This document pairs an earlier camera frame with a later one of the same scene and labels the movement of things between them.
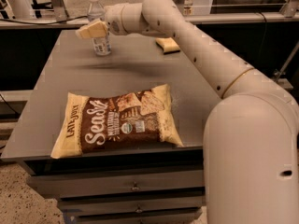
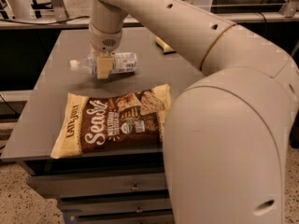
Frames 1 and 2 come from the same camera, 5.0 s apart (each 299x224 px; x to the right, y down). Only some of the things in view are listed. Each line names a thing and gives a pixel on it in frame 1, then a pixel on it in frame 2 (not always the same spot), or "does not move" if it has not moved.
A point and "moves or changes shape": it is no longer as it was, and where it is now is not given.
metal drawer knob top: x=135 y=188 does not move
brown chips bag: x=139 y=117 does not move
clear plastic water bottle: x=95 y=11 moves or changes shape
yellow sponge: x=167 y=45 does not move
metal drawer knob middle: x=138 y=210 does not move
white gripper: x=113 y=19 → x=105 y=41
